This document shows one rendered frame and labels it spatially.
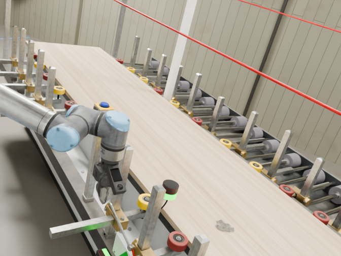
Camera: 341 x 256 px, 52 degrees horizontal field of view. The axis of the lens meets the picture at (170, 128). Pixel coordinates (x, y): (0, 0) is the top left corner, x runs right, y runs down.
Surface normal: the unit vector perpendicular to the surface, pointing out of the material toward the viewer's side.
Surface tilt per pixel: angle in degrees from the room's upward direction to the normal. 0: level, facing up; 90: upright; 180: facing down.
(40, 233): 0
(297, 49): 90
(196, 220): 0
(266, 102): 90
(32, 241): 0
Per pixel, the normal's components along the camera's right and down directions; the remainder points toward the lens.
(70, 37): -0.46, 0.27
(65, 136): -0.10, 0.40
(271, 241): 0.24, -0.88
